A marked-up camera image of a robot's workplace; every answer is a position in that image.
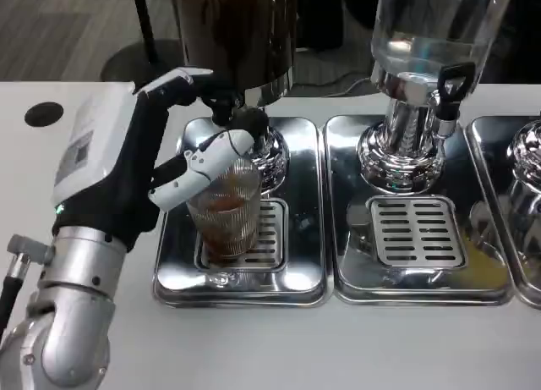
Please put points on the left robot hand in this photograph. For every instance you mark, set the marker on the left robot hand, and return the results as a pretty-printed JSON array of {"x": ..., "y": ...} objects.
[{"x": 122, "y": 170}]

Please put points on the black tap of dark dispenser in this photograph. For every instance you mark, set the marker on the black tap of dark dispenser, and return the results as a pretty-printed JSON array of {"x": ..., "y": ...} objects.
[{"x": 222, "y": 111}]

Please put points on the clear ribbed glass cup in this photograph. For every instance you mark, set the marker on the clear ribbed glass cup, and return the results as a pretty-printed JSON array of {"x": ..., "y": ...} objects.
[{"x": 228, "y": 221}]

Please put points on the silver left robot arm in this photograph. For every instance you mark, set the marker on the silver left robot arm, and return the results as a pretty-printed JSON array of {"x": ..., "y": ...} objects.
[{"x": 72, "y": 305}]

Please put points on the black round counter grommet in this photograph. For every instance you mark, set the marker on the black round counter grommet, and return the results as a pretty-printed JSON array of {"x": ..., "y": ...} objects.
[{"x": 43, "y": 114}]

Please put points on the black stand with round base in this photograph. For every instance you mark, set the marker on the black stand with round base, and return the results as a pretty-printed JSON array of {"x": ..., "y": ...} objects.
[{"x": 143, "y": 60}]

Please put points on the steel drip grid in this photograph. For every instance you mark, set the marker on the steel drip grid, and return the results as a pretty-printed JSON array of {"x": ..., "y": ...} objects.
[
  {"x": 272, "y": 237},
  {"x": 416, "y": 231}
]

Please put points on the steel tray under dark dispenser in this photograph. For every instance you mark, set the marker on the steel tray under dark dispenser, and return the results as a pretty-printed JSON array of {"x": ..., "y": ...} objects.
[{"x": 304, "y": 182}]

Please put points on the dark coffee drink dispenser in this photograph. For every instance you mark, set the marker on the dark coffee drink dispenser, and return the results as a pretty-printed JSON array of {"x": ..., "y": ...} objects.
[{"x": 241, "y": 30}]

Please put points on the steel tray under clear dispenser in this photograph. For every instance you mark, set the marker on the steel tray under clear dispenser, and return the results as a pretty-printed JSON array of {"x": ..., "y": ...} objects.
[{"x": 348, "y": 161}]

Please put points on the person's leg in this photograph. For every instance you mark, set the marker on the person's leg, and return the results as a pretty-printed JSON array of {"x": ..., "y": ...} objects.
[{"x": 319, "y": 13}]

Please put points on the clear water drink dispenser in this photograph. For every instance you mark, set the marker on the clear water drink dispenser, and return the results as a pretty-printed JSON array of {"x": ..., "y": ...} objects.
[{"x": 427, "y": 30}]

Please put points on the black tap of clear dispenser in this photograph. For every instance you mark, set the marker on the black tap of clear dispenser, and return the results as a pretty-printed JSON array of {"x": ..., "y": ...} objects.
[{"x": 452, "y": 89}]

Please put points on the steel tray with cut-off pedestal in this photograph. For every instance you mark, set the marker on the steel tray with cut-off pedestal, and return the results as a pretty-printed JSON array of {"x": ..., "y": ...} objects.
[{"x": 490, "y": 153}]

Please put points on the chrome drink dispenser pedestal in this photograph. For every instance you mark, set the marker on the chrome drink dispenser pedestal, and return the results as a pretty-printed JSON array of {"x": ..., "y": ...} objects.
[{"x": 526, "y": 170}]

